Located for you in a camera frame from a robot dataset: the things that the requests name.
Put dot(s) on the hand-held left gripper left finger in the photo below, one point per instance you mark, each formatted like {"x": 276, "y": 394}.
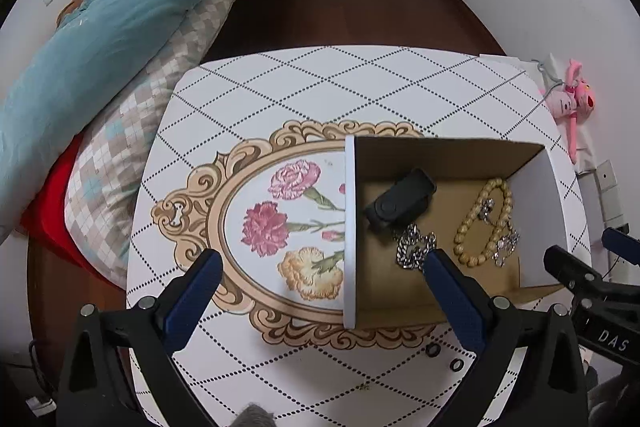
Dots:
{"x": 194, "y": 302}

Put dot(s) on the black USB flash drive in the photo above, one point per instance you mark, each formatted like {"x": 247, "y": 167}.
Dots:
{"x": 397, "y": 202}

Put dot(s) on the large silver pendant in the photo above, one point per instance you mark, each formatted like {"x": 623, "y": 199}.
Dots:
{"x": 506, "y": 244}

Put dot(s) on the dark grey cloth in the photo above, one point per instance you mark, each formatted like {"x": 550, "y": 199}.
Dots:
{"x": 615, "y": 402}

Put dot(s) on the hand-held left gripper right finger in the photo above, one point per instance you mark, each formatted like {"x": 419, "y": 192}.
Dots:
{"x": 454, "y": 302}

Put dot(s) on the red cloth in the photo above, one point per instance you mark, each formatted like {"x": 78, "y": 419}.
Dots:
{"x": 47, "y": 217}

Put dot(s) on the pink plush toy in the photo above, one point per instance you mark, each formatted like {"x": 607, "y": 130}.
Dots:
{"x": 575, "y": 99}

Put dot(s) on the white charger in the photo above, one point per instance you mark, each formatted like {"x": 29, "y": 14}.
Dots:
{"x": 41, "y": 404}

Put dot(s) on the grey furry object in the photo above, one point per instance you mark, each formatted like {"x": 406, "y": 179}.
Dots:
{"x": 254, "y": 417}

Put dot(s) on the white wall socket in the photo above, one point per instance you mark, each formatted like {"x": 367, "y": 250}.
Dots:
{"x": 607, "y": 187}

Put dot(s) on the cardboard box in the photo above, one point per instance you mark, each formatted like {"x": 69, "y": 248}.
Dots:
{"x": 400, "y": 287}

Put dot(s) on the teal quilt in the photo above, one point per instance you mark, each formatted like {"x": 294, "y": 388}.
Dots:
{"x": 100, "y": 57}

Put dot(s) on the small silver earring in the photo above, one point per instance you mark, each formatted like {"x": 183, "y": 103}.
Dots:
{"x": 486, "y": 208}

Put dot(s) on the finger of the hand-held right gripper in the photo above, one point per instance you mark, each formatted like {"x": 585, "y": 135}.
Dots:
{"x": 621, "y": 243}
{"x": 572, "y": 267}

